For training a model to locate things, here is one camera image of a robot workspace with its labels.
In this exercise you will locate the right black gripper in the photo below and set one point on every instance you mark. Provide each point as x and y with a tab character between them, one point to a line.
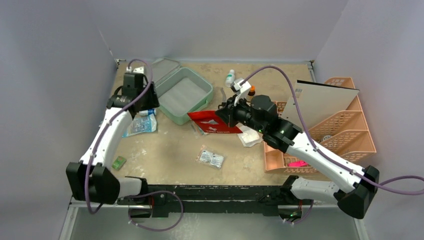
231	112

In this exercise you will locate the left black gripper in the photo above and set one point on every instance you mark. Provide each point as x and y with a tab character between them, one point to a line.
152	102

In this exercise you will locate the red first aid pouch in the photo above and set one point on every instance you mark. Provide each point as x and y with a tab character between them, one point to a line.
209	122

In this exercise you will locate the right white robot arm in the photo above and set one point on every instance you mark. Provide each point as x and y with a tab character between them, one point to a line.
351	187

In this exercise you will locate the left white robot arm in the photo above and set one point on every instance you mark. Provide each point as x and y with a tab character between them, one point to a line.
90	178

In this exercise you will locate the blue white tube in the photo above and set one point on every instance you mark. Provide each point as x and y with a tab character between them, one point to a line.
148	112

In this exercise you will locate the blue white plastic bag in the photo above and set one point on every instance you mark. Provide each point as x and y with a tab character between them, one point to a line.
141	124

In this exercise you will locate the mint green storage case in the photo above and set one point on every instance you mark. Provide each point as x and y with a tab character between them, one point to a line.
180	90

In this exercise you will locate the beige gauze packet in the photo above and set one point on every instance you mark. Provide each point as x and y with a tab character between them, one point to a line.
196	129

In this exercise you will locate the white gauze pad packet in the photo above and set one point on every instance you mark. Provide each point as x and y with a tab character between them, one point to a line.
248	136

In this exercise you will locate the brown bottle orange cap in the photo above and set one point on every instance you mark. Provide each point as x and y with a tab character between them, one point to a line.
252	91

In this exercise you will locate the white plastic bottle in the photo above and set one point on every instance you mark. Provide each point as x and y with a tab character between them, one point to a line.
230	78

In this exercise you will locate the clear bag alcohol wipes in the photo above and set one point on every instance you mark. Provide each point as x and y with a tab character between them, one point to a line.
209	157

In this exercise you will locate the small green packet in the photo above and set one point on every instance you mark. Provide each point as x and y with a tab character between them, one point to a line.
118	163

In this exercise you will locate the pink marker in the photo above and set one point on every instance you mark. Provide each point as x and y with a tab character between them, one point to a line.
298	164

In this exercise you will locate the peach plastic organizer basket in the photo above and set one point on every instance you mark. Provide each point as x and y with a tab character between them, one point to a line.
343	132

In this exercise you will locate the black handled scissors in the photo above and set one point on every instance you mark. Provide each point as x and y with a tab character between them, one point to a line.
223	97

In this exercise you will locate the black metal base frame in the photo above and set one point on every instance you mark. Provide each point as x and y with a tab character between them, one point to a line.
267	200

